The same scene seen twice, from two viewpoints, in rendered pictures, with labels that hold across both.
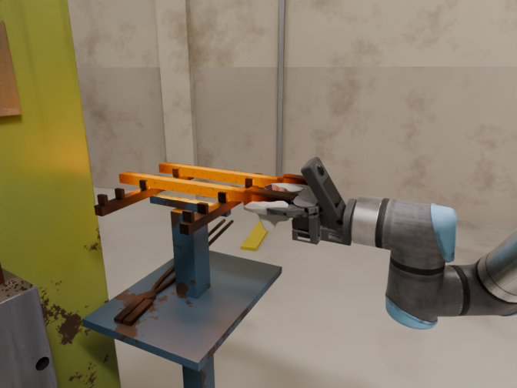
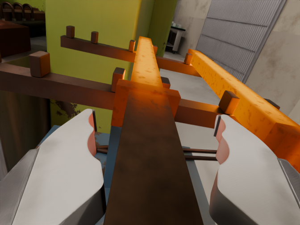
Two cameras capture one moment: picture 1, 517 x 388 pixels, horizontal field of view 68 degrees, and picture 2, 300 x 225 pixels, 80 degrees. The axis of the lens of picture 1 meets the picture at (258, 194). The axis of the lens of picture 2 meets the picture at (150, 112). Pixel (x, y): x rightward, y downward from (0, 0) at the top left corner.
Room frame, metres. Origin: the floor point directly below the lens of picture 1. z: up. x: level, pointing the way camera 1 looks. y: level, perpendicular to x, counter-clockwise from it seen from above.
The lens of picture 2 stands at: (0.68, -0.09, 1.08)
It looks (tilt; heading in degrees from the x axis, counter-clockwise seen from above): 28 degrees down; 56
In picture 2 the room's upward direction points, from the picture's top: 14 degrees clockwise
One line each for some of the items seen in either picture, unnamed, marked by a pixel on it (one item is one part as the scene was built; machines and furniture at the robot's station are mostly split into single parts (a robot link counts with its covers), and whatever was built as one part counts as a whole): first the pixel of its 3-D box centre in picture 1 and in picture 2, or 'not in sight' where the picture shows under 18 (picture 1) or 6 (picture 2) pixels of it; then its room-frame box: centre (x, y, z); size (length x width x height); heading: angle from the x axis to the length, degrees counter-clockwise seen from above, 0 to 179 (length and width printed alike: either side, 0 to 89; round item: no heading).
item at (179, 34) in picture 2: not in sight; (159, 32); (4.85, 6.86, 0.51); 2.81 x 1.10 x 1.02; 75
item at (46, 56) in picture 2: (151, 203); (60, 42); (0.70, 0.21, 1.02); 0.23 x 0.06 x 0.02; 64
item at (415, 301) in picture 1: (418, 288); not in sight; (0.60, -0.29, 0.89); 0.12 x 0.09 x 0.12; 92
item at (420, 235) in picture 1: (417, 230); not in sight; (0.61, -0.27, 1.01); 0.12 x 0.09 x 0.10; 62
